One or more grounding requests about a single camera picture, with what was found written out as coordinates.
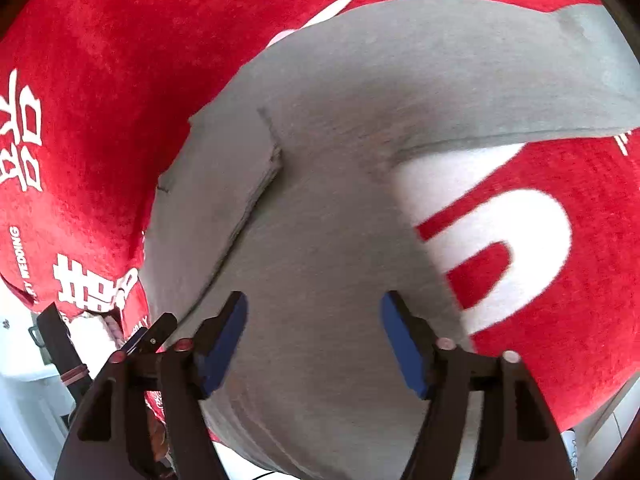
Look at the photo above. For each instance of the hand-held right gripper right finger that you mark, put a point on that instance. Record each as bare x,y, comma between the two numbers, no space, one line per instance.
404,347

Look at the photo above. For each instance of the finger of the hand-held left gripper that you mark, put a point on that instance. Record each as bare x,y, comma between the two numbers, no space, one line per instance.
152,331

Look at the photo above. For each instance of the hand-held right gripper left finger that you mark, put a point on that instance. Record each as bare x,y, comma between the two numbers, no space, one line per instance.
224,345

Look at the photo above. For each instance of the grey small garment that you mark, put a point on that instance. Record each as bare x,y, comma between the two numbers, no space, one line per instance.
320,240

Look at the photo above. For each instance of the white furniture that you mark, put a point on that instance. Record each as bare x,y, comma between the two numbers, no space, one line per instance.
25,390

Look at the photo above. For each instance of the white shoe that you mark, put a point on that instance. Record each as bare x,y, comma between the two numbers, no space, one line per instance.
572,452

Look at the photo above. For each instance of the red printed blanket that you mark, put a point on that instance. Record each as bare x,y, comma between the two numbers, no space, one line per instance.
100,110

